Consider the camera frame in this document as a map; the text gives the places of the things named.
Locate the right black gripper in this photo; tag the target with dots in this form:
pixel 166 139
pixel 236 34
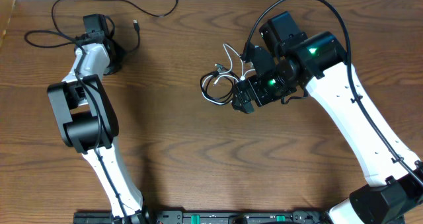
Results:
pixel 261 97

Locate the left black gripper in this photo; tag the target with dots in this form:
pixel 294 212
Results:
pixel 122 53

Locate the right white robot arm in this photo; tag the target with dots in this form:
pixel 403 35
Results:
pixel 391 170

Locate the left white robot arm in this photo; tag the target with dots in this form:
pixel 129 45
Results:
pixel 88 123

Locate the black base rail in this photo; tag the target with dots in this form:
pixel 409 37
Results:
pixel 181 217

